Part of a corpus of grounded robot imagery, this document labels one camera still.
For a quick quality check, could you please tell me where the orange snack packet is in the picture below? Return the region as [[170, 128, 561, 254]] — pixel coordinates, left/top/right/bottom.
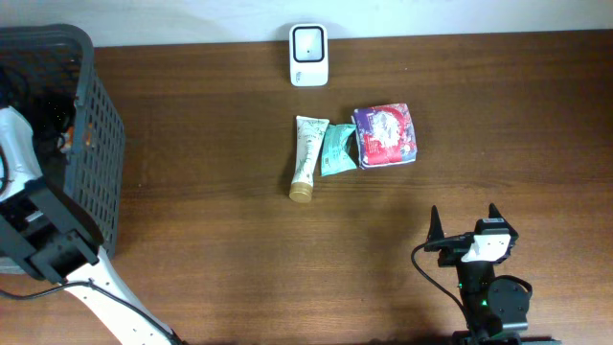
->
[[57, 126, 92, 154]]

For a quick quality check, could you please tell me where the white barcode scanner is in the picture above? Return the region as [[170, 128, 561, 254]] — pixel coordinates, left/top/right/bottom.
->
[[288, 23, 329, 87]]

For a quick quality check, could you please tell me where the red purple tissue pack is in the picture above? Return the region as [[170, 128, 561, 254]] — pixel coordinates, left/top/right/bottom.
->
[[352, 103, 418, 170]]

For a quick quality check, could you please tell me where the black camera cable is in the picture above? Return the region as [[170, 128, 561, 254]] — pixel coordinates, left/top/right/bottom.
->
[[410, 238, 475, 332]]

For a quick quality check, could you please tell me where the cream tube gold cap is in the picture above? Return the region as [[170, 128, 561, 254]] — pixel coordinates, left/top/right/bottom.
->
[[289, 116, 329, 203]]

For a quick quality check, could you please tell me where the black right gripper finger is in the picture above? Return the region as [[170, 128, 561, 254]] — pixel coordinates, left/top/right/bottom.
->
[[426, 205, 444, 242], [488, 203, 506, 223]]

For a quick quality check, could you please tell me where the mint green snack packet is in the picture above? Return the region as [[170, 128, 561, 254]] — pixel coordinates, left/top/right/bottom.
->
[[321, 124, 356, 176]]

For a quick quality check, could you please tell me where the dark grey plastic basket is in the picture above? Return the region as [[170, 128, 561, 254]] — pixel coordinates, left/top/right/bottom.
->
[[1, 24, 125, 257]]

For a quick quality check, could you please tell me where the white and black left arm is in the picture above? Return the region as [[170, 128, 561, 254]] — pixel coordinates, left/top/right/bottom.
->
[[1, 105, 182, 344]]

